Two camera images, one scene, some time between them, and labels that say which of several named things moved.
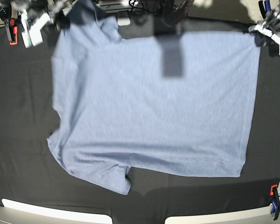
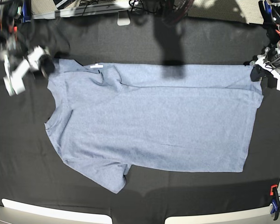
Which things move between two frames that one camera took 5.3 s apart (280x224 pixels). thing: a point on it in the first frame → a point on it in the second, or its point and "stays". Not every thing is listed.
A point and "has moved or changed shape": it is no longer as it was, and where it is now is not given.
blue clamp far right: [264, 8] stays
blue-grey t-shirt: [169, 101] has moved or changed shape
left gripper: [50, 10] → [31, 62]
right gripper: [264, 27] → [275, 60]
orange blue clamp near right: [276, 207] stays
